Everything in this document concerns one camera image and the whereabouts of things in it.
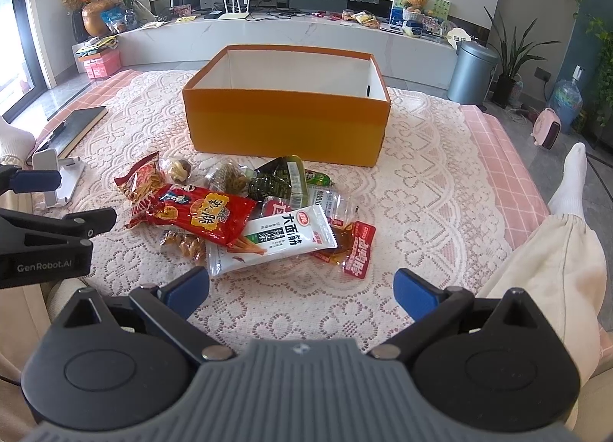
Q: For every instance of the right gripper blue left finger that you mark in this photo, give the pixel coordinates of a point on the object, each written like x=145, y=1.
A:
x=166, y=310

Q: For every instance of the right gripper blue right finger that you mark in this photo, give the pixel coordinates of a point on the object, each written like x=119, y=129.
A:
x=434, y=312

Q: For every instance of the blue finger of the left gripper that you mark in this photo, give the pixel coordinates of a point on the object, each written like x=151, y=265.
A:
x=20, y=230
x=20, y=181

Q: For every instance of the gold brown snack packet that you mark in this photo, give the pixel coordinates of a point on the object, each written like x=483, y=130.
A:
x=185, y=244

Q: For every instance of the red clear meat snack packet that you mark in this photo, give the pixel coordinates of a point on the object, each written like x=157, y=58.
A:
x=354, y=246

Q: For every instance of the red long snack packet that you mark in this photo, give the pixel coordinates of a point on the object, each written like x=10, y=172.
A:
x=217, y=217

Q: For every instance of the white green noodle snack packet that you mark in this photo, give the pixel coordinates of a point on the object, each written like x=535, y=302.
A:
x=267, y=239

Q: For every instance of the dark green peanut bag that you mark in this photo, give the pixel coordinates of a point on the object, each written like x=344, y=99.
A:
x=283, y=178

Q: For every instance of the small green yellow candy packet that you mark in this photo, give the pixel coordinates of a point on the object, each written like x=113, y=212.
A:
x=318, y=179

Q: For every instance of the red striped crisps bag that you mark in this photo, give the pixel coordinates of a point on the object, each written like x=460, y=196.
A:
x=140, y=186

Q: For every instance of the clear hawthorn ball packet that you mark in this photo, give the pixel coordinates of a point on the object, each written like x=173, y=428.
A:
x=227, y=176

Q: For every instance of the black notebook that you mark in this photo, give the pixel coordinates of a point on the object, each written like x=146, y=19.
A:
x=71, y=131

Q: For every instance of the cream trouser leg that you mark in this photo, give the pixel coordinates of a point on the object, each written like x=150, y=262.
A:
x=563, y=267

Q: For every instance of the pink storage box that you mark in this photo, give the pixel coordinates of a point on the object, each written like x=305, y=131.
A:
x=102, y=65

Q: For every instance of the white sock foot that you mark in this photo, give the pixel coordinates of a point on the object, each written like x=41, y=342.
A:
x=568, y=198

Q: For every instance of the orange vase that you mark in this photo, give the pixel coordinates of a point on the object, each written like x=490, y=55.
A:
x=92, y=17

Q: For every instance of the pink small heater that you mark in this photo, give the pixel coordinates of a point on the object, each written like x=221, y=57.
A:
x=546, y=128

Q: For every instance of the grey metal trash bin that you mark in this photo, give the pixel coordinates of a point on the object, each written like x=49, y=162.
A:
x=473, y=73

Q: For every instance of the orange cardboard box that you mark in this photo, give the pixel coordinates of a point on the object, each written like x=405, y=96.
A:
x=324, y=105

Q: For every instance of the blue water bottle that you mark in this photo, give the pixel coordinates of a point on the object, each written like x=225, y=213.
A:
x=566, y=100

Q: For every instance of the white tv cabinet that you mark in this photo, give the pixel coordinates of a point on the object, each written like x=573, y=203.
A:
x=416, y=60

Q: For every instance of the tall leafy floor plant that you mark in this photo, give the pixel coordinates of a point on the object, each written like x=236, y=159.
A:
x=514, y=51

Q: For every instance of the white router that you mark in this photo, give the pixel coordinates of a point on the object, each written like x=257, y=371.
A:
x=236, y=10

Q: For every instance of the teddy bear gift set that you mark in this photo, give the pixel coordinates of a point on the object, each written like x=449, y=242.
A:
x=419, y=18

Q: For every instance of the snack pile on cabinet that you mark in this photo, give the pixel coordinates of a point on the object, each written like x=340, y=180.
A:
x=361, y=18

